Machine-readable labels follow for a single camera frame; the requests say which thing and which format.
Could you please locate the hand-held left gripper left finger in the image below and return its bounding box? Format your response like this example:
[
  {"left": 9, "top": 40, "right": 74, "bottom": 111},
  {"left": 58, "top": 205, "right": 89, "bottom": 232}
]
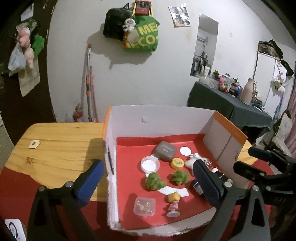
[{"left": 26, "top": 159, "right": 105, "bottom": 241}]

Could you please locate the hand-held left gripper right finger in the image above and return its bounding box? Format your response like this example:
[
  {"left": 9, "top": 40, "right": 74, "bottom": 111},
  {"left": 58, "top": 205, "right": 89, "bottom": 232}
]
[{"left": 193, "top": 160, "right": 271, "bottom": 241}]

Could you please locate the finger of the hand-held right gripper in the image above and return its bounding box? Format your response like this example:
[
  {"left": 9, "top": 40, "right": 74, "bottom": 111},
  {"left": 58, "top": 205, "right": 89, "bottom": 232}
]
[
  {"left": 233, "top": 161, "right": 269, "bottom": 188},
  {"left": 248, "top": 147, "right": 291, "bottom": 172}
]

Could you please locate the small blue bottle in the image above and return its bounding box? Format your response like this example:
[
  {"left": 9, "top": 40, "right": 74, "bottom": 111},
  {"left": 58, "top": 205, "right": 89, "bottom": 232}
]
[{"left": 191, "top": 179, "right": 205, "bottom": 195}]

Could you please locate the white plush rabbit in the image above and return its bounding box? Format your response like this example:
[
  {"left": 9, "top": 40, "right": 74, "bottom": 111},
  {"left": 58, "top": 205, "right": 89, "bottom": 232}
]
[{"left": 184, "top": 153, "right": 208, "bottom": 175}]

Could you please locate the small green plush toy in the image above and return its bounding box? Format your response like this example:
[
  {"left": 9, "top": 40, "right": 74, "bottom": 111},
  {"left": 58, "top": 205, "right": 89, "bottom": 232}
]
[{"left": 171, "top": 170, "right": 190, "bottom": 185}]

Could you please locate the yellow round cap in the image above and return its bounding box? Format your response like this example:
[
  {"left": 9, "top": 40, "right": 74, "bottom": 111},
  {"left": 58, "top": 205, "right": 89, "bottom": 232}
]
[{"left": 171, "top": 158, "right": 185, "bottom": 169}]

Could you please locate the yellow-haired doll figurine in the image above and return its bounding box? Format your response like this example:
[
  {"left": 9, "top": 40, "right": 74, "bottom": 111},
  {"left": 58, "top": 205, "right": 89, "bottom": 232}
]
[{"left": 166, "top": 192, "right": 181, "bottom": 218}]

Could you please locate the large green plush toy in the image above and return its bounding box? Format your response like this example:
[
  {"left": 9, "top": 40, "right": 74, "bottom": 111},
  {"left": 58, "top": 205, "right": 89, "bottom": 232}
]
[{"left": 145, "top": 172, "right": 167, "bottom": 191}]

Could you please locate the grey rounded case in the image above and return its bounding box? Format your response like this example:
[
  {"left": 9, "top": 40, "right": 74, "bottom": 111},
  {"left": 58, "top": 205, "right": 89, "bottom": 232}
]
[{"left": 154, "top": 141, "right": 176, "bottom": 161}]

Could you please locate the clear round lid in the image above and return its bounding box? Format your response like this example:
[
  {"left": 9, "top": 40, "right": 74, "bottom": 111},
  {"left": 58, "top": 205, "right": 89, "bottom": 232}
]
[{"left": 141, "top": 156, "right": 160, "bottom": 173}]

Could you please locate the clear square plastic box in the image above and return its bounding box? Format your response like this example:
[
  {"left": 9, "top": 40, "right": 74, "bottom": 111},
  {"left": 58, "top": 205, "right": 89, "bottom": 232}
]
[{"left": 134, "top": 197, "right": 156, "bottom": 216}]

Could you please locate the orange cardboard box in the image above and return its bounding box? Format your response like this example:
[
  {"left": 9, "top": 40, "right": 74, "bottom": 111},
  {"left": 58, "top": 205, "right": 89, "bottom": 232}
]
[{"left": 102, "top": 105, "right": 248, "bottom": 237}]

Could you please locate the chair with cushion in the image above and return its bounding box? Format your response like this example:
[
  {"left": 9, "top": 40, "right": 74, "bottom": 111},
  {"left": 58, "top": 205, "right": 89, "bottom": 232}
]
[{"left": 266, "top": 111, "right": 295, "bottom": 154}]

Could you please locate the pink curtain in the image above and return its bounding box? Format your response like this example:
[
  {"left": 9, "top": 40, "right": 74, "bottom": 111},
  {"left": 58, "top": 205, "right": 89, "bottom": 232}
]
[{"left": 286, "top": 74, "right": 296, "bottom": 154}]

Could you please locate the beige vase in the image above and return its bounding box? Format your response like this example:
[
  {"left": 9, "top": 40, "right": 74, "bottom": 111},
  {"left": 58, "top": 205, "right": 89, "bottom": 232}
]
[{"left": 240, "top": 78, "right": 258, "bottom": 106}]

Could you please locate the dark green covered table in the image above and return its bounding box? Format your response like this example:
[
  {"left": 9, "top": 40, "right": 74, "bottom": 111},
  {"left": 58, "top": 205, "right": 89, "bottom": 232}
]
[{"left": 187, "top": 81, "right": 273, "bottom": 141}]

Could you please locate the small red object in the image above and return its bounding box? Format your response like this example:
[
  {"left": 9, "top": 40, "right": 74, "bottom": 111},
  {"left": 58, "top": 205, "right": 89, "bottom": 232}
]
[{"left": 73, "top": 104, "right": 84, "bottom": 121}]

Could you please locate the white cupboard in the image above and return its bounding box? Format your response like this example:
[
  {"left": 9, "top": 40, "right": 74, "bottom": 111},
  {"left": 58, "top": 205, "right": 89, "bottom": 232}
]
[{"left": 252, "top": 50, "right": 295, "bottom": 117}]

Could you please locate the hanging flower decoration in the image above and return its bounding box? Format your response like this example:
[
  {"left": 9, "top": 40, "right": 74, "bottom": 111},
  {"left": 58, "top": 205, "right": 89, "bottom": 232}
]
[{"left": 271, "top": 70, "right": 289, "bottom": 92}]

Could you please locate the red knitted blanket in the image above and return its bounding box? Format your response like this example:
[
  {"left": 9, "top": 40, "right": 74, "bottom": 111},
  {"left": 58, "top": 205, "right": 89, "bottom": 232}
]
[{"left": 0, "top": 158, "right": 296, "bottom": 241}]

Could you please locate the assorted small table clutter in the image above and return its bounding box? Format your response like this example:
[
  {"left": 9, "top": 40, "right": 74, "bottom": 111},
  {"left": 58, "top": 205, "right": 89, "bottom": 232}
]
[{"left": 199, "top": 70, "right": 265, "bottom": 112}]

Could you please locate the white square device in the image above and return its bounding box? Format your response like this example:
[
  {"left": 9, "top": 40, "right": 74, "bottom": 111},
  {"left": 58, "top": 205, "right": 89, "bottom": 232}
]
[{"left": 5, "top": 218, "right": 27, "bottom": 241}]

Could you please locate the dark brown door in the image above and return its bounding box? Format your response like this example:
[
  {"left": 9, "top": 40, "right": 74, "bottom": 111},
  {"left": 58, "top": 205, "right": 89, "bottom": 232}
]
[{"left": 0, "top": 0, "right": 58, "bottom": 151}]

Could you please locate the dark bag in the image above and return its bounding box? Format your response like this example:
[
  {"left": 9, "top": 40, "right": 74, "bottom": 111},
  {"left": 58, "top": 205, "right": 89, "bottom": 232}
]
[{"left": 258, "top": 39, "right": 289, "bottom": 66}]

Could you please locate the beige cloth bag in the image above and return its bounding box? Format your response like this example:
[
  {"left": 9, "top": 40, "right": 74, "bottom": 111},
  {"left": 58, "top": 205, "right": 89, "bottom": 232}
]
[{"left": 18, "top": 67, "right": 41, "bottom": 97}]

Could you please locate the white plastic bag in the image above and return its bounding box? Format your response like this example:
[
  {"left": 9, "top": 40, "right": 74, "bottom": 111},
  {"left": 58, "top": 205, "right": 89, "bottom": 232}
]
[{"left": 8, "top": 44, "right": 26, "bottom": 75}]

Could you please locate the pink plush toy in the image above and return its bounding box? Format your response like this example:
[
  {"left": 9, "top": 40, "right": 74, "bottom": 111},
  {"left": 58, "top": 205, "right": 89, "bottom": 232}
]
[{"left": 17, "top": 27, "right": 36, "bottom": 69}]

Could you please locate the green tote bag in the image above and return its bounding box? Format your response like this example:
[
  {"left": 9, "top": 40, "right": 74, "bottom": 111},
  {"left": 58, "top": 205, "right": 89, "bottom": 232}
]
[{"left": 122, "top": 15, "right": 160, "bottom": 52}]

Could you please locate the black backpack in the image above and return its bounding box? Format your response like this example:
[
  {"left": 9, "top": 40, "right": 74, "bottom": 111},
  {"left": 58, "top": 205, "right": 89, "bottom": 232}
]
[{"left": 103, "top": 3, "right": 134, "bottom": 42}]

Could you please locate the door photo sticker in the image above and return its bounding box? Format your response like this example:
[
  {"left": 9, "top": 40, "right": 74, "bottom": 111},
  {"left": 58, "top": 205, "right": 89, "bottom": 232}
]
[{"left": 20, "top": 2, "right": 36, "bottom": 22}]

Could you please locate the red framed picture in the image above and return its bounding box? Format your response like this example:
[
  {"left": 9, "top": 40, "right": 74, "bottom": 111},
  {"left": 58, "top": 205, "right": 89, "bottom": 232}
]
[{"left": 134, "top": 0, "right": 152, "bottom": 16}]

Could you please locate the mop handle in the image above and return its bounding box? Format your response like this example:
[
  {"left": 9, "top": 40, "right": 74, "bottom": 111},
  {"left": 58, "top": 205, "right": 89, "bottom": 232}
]
[{"left": 82, "top": 44, "right": 93, "bottom": 122}]

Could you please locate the wall mirror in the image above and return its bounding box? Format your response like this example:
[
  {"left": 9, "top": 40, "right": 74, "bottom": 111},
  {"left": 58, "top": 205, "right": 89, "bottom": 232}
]
[{"left": 190, "top": 13, "right": 219, "bottom": 80}]

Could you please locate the wall photo print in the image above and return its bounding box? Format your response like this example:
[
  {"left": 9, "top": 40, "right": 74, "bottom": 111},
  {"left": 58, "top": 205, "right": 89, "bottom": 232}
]
[{"left": 168, "top": 3, "right": 192, "bottom": 28}]

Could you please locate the white plush keychain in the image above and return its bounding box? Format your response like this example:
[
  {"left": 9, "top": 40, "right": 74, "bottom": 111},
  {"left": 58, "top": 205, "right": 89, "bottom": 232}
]
[{"left": 122, "top": 18, "right": 137, "bottom": 32}]

